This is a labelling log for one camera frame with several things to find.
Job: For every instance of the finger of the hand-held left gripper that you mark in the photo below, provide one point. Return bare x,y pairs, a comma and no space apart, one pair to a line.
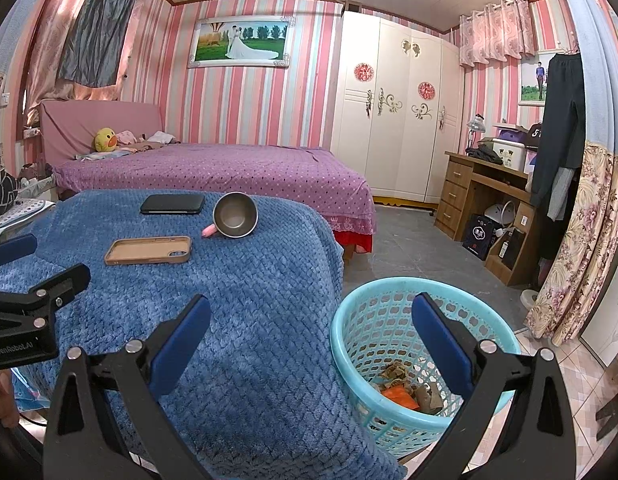
14,249
54,285

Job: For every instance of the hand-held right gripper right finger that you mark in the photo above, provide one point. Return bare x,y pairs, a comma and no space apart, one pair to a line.
441,345

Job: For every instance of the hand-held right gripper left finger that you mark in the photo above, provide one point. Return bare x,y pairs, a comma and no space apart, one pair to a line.
181,345

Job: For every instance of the large brown paper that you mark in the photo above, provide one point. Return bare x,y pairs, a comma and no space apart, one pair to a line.
394,371

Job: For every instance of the cardboard tube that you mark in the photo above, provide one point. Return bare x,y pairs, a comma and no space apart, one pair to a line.
428,397

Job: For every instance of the orange wrapper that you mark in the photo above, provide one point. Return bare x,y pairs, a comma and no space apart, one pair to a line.
399,396

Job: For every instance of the light blue plastic basket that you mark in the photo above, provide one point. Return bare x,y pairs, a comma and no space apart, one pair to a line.
379,320

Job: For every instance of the person's left hand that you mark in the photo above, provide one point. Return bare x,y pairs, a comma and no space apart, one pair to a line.
1,397

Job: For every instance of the white dotted board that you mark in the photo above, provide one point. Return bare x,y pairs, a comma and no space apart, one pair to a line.
24,212

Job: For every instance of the black patterned cushion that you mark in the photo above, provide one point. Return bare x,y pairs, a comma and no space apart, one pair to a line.
3,190

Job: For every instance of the blue fleece blanket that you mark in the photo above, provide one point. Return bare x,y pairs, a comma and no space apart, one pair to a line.
239,320

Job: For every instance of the beige phone case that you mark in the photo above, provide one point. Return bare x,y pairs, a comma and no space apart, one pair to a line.
144,251

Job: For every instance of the white fan base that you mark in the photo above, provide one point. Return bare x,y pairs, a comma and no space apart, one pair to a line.
530,300

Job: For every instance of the brown cardboard box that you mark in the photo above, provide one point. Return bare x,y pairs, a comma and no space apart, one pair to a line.
506,252

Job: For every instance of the black shopping bag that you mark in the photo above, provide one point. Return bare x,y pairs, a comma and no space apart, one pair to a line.
479,236

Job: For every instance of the small pink item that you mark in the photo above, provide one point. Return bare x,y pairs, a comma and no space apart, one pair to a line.
209,231

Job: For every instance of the power strip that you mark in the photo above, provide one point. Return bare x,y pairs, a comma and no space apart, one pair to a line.
32,133

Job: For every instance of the steel bowl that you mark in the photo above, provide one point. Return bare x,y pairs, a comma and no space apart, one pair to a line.
235,216

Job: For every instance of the pink headboard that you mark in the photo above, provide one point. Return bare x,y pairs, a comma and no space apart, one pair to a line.
79,125

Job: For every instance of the black phone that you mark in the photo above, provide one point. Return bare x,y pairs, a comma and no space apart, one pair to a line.
173,204

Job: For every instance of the yellow duck plush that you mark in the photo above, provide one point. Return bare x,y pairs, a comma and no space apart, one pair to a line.
105,140

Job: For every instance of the wooden desk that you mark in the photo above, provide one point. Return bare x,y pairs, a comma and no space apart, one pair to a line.
456,195

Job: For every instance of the pink clothes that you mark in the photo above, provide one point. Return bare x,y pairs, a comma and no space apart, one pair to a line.
127,137

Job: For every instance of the floral curtain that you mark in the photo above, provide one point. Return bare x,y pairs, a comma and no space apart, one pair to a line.
579,250

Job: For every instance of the white panel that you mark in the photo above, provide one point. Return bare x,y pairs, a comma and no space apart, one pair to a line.
609,315

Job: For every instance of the purple dotted bed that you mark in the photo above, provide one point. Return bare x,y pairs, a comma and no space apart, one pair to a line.
229,170

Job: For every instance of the white cloth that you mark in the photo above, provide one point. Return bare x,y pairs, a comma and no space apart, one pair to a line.
161,136

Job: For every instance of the grey hanging garment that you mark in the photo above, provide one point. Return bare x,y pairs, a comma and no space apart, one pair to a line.
560,195

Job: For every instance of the dark jacket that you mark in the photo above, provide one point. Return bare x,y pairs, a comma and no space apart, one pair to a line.
484,154

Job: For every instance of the white storage box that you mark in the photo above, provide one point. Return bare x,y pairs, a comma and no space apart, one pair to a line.
510,154

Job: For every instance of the pink satin curtain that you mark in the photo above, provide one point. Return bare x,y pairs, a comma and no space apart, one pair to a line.
49,45

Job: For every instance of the purple box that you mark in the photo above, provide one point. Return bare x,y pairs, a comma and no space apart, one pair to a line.
511,133

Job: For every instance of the desk lamp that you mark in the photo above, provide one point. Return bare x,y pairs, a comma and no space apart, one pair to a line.
476,125

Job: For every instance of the white wardrobe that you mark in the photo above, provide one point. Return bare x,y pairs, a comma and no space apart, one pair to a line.
394,125

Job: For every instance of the grey curtain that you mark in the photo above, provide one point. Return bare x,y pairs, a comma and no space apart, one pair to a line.
99,25

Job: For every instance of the dark hanging garment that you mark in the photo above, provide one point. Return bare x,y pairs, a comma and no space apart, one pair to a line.
559,125

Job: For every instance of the red paper decoration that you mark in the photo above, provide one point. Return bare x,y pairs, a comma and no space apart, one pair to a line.
364,72
426,91

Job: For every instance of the pink curtain valance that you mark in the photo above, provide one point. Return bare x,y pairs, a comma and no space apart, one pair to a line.
496,35

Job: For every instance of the pale blue curtain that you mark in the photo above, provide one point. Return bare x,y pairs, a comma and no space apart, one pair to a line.
594,50

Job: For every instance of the wall switch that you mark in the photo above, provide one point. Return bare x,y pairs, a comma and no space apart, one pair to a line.
5,98

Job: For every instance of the wall poster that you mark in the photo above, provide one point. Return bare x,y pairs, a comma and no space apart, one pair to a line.
533,80

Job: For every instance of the framed wall picture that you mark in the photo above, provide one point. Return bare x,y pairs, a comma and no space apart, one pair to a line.
241,41

